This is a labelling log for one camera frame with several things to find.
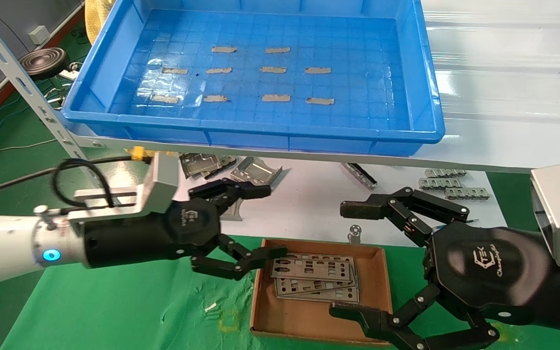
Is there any silver metal IO shield plate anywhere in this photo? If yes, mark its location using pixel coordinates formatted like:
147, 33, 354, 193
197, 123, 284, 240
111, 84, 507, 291
270, 256, 358, 283
279, 288, 360, 304
274, 278, 359, 298
280, 252, 357, 261

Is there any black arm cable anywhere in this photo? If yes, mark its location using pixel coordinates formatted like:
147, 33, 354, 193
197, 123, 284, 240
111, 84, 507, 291
0, 155, 154, 210

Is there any black round stool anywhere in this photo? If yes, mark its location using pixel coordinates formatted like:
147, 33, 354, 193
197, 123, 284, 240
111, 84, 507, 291
19, 47, 70, 81

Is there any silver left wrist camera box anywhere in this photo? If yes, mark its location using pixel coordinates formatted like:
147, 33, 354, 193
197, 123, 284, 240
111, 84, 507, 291
73, 153, 180, 220

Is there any brown cardboard box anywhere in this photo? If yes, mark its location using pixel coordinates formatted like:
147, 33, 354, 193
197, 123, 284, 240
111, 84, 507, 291
250, 238, 394, 347

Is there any green cloth mat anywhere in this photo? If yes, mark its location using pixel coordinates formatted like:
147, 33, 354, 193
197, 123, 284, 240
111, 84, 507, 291
0, 232, 560, 350

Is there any white paper sheet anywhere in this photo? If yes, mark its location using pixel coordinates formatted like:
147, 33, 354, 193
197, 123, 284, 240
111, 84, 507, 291
163, 156, 508, 248

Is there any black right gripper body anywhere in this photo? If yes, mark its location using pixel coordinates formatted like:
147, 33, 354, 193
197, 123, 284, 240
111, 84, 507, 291
423, 222, 553, 313

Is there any blue plastic tray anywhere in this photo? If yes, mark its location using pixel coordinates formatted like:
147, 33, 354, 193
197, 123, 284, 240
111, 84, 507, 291
61, 0, 446, 157

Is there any long grey metal strip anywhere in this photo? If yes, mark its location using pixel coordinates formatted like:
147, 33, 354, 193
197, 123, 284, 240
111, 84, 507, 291
341, 163, 378, 190

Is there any white floor cable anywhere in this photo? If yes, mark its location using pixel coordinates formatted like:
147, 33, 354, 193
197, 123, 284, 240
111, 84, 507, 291
0, 139, 58, 154

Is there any grey folded metal cage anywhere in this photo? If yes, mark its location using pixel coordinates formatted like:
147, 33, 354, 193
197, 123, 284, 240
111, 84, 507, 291
230, 157, 283, 188

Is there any grey metal bracket frame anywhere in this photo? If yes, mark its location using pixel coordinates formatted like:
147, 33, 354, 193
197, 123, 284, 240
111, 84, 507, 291
219, 198, 246, 222

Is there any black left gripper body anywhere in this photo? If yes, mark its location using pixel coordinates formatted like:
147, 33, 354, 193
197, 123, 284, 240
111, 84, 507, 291
83, 197, 222, 269

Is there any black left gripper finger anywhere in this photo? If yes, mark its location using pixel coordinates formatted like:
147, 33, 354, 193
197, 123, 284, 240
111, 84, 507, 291
189, 178, 272, 214
192, 235, 288, 281

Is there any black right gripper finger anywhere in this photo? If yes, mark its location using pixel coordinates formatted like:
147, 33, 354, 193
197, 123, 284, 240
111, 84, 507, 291
340, 187, 470, 247
329, 284, 500, 350

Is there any grey perforated steel post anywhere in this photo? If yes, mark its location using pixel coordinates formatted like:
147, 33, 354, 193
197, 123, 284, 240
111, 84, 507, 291
0, 0, 105, 183

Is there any grey metal bracket part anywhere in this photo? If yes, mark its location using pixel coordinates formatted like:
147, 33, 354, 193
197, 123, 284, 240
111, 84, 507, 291
202, 156, 238, 178
179, 153, 222, 179

